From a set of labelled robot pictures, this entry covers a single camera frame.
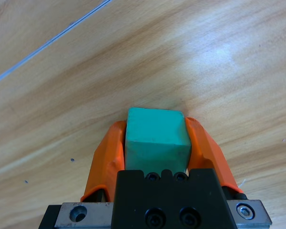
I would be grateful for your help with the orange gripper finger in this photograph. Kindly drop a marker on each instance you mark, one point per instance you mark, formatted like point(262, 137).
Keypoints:
point(205, 152)
point(102, 162)

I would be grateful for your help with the green wooden cube block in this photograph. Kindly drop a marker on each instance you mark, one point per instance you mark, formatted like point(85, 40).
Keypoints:
point(157, 143)

